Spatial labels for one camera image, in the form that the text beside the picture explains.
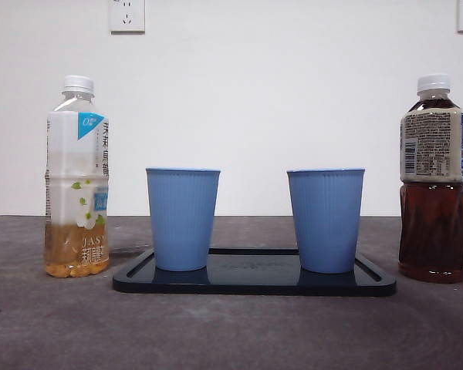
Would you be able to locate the clear jasmine tea bottle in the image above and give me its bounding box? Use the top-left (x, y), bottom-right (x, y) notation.
top-left (44, 75), bottom-right (111, 278)

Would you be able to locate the dark oolong tea bottle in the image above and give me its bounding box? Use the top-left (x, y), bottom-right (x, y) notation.
top-left (397, 72), bottom-right (463, 284)

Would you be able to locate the blue ribbed plastic cup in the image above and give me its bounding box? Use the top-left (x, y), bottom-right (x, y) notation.
top-left (286, 166), bottom-right (367, 274)
top-left (145, 166), bottom-right (221, 272)

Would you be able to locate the dark blue rectangular tray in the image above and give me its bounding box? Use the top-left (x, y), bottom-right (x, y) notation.
top-left (112, 247), bottom-right (397, 297)

